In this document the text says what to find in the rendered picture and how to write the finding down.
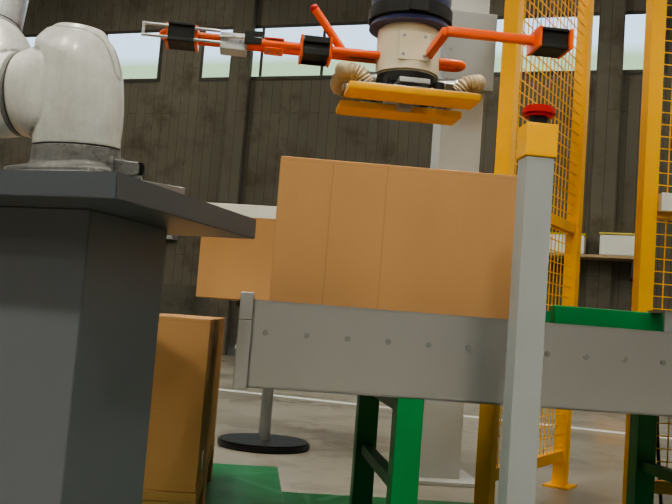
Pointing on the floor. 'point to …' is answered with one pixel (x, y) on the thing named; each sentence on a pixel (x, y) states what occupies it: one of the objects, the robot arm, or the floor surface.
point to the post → (527, 312)
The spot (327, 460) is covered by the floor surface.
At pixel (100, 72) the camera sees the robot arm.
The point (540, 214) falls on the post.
